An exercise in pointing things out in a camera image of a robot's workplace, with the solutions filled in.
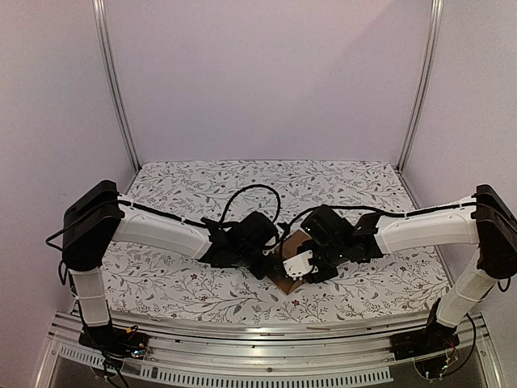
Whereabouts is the brown cardboard box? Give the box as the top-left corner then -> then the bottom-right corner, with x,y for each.
267,230 -> 312,295

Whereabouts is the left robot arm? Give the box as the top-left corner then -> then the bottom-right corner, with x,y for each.
46,180 -> 279,351

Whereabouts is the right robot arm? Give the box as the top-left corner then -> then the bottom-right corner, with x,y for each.
292,186 -> 516,352

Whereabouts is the floral patterned table cloth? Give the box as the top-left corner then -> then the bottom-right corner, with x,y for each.
86,159 -> 449,324

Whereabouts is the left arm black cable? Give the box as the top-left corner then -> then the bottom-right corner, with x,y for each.
220,184 -> 283,227

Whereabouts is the aluminium front rail base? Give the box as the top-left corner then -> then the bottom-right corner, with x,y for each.
35,312 -> 506,387

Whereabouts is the aluminium frame post right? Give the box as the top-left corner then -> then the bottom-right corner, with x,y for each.
396,0 -> 444,175

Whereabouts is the aluminium frame post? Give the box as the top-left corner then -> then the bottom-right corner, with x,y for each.
92,0 -> 141,173
396,0 -> 444,175

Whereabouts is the aluminium frame post left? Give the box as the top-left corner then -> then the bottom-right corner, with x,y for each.
92,0 -> 141,173

